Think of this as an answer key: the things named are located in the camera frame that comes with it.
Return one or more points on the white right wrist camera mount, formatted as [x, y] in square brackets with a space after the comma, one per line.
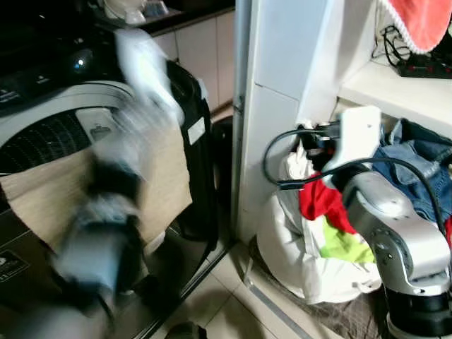
[358, 138]

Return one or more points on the white counter shelf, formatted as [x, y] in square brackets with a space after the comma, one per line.
[395, 92]

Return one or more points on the white washer label sticker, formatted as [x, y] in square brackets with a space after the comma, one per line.
[196, 131]

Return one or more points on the beige cloth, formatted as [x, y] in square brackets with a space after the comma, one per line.
[166, 176]

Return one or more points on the blue denim jeans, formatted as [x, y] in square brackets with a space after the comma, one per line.
[417, 166]

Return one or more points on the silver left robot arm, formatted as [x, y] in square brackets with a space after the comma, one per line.
[95, 247]

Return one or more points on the black grey top-load washer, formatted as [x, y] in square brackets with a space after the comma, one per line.
[49, 85]

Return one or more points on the red cloth with white trim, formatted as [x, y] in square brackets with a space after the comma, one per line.
[420, 21]

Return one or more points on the white garment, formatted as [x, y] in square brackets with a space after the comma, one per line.
[286, 247]

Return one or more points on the black power strip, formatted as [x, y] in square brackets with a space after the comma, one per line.
[424, 68]

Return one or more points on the black robot foot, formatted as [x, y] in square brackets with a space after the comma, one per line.
[186, 330]

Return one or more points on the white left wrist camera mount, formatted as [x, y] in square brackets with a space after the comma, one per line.
[145, 67]

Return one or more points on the red garment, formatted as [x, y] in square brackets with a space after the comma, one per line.
[321, 205]

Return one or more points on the white kitchen cabinet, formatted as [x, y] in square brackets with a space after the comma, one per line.
[201, 56]

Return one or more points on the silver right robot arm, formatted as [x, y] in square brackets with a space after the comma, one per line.
[406, 233]

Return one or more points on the dark patterned floor mat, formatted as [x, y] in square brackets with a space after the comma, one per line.
[353, 318]

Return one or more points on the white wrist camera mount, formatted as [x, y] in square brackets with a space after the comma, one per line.
[145, 67]
[358, 138]

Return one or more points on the yellow-green garment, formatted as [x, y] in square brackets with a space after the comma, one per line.
[346, 247]

